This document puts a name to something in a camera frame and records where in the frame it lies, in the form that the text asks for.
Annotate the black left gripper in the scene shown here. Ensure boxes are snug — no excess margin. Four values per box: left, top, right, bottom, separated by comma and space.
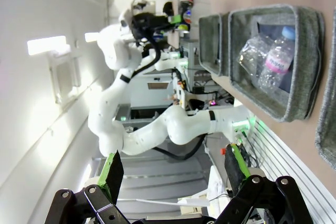
130, 11, 190, 41

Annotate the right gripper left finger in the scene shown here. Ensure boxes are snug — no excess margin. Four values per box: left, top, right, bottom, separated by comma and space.
49, 150, 132, 224

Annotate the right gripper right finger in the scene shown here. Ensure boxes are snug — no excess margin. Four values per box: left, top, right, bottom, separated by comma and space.
215, 143, 314, 224

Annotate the clear water bottle pink label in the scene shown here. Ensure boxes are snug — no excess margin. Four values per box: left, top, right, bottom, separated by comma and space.
258, 26, 297, 95

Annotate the grey fabric basket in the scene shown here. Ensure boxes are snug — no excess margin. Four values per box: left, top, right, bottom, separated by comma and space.
314, 6, 336, 169
227, 3, 326, 124
198, 13, 224, 77

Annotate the slotted aluminium mounting panel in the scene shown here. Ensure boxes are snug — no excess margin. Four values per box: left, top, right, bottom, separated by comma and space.
241, 119, 336, 209

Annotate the white plastic stand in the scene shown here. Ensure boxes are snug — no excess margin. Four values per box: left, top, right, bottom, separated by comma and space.
206, 165, 227, 209

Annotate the grey metal equipment rack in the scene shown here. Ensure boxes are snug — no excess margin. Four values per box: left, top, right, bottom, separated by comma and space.
181, 37, 219, 94

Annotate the white control box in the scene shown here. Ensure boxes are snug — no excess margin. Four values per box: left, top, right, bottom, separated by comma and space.
172, 76, 190, 110

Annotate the ceiling light panel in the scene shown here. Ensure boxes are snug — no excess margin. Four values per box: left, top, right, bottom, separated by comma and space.
84, 31, 102, 42
27, 36, 71, 56

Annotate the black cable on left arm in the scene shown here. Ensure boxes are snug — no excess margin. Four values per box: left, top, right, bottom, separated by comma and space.
130, 34, 162, 78

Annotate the black cable bundle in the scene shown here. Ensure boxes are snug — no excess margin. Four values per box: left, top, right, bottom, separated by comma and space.
236, 140, 260, 169

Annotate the thick black base cable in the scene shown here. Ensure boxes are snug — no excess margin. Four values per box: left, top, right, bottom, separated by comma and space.
152, 134, 206, 161

